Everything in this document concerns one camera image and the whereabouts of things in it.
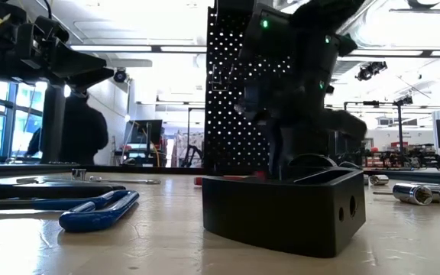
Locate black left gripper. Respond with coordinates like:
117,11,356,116
13,15,115,92

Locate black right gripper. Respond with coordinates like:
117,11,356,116
238,82,368,180

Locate large silver combination wrench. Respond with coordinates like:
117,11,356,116
88,175,163,186

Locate black wire stripper pliers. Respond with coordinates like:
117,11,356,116
0,182,127,201

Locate black metal peg board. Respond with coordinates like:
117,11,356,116
203,0,296,173

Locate ceiling light bar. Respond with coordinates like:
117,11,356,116
69,44,208,53
337,48,440,58

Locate person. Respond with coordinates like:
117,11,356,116
27,86,109,166

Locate black pillar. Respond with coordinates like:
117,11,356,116
40,82,67,164

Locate blue framed window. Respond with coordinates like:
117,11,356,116
0,79,49,160

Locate black pipe rig stand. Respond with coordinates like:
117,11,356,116
343,94,415,170

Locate steel double prong hook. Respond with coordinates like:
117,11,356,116
209,63,234,93

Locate black storage bin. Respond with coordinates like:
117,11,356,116
214,0,261,11

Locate black security camera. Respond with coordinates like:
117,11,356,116
112,67,130,84

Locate black ceiling mounted camera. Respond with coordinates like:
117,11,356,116
354,60,389,83

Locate black aluminium table frame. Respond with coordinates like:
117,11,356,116
0,163,440,187

